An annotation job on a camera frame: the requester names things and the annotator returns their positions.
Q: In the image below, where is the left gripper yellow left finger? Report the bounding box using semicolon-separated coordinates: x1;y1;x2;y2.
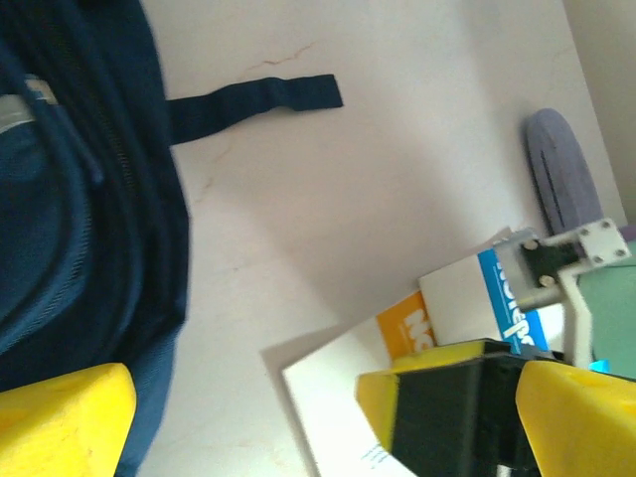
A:
0;362;138;477

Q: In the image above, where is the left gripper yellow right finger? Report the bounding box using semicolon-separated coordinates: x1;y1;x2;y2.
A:
515;360;636;477

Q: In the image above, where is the white notebook orange stripe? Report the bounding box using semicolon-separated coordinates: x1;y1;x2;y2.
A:
376;290;439;360

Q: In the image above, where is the cream paper notebook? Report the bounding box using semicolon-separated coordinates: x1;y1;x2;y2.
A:
280;317;423;477

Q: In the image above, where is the navy blue backpack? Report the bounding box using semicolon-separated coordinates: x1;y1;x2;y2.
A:
0;0;345;477

